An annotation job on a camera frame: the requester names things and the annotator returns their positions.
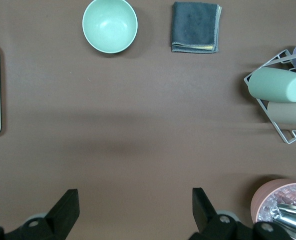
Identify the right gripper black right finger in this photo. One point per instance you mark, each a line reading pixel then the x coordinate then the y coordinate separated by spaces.
pixel 207 220

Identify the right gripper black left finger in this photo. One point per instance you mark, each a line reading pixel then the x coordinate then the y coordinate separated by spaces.
pixel 60 217

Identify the pink bowl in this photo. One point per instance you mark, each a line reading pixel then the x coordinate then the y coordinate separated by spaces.
pixel 262 195

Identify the clear ice cubes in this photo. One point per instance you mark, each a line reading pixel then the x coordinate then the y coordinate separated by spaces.
pixel 287 195

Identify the shiny metal scoop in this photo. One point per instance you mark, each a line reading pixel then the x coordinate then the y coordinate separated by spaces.
pixel 292 217

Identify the brown table mat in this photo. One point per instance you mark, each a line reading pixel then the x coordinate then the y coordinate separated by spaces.
pixel 137 112

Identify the beige cup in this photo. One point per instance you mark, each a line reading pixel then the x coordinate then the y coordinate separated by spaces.
pixel 287 112

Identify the mint green cup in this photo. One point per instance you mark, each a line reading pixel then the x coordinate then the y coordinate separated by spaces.
pixel 275 85

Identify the folded grey towel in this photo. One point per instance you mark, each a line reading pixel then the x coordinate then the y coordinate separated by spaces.
pixel 195 25

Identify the mint green bowl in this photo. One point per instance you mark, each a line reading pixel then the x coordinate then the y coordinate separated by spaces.
pixel 110 25

